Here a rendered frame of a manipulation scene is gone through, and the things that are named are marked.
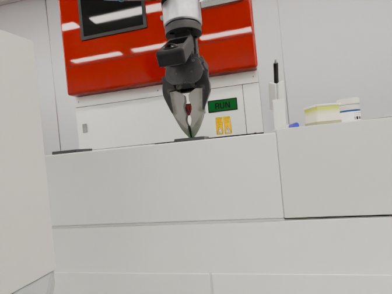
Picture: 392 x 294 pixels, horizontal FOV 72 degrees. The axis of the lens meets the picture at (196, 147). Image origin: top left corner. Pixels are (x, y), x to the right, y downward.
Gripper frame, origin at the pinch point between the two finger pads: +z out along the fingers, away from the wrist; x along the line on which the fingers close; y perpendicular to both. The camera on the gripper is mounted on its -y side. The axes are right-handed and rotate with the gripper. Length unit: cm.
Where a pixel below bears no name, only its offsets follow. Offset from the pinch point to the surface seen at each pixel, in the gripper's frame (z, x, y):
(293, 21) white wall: -100, -55, 207
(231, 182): 9.6, -7.1, -3.9
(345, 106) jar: -6, -43, 51
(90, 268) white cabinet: 24.2, 21.0, -3.9
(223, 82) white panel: -21, -2, 59
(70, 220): 14.9, 24.4, -3.9
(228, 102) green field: -13, -3, 58
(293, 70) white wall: -56, -52, 207
